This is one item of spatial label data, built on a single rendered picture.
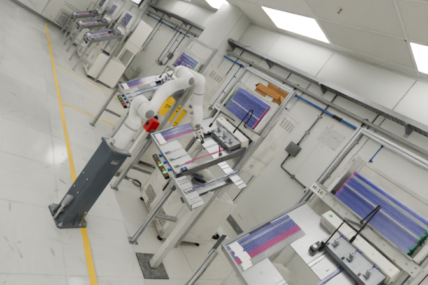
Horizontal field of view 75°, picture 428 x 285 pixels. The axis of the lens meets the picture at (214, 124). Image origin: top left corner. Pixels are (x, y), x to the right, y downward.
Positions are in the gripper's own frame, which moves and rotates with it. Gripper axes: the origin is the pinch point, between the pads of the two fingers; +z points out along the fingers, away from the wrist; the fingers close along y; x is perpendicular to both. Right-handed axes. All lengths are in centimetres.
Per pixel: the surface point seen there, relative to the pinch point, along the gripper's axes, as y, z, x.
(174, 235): -50, 35, 58
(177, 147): 13.8, 7.6, 19.9
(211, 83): 124, 22, -76
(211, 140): 8.3, 13.4, -13.4
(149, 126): 80, 16, 29
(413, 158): -132, -23, -89
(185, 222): -51, 27, 46
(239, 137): -11.0, 9.2, -35.4
